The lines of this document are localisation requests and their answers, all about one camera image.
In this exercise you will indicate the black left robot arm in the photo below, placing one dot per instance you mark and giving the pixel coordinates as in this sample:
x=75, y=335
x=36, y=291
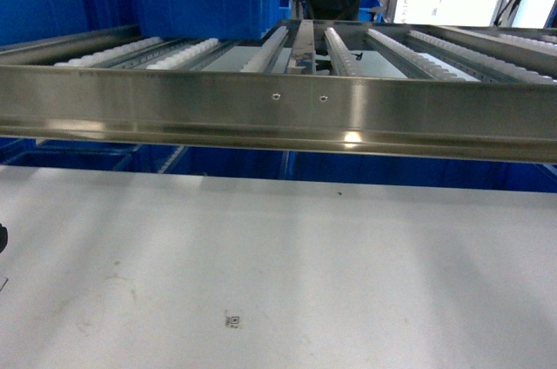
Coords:
x=4, y=237

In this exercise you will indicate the small QR code sticker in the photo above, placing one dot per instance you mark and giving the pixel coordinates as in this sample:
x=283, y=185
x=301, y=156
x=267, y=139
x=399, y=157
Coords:
x=233, y=319

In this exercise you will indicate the steel roller shelf frame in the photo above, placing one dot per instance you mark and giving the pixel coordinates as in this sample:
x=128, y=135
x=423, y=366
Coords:
x=347, y=87

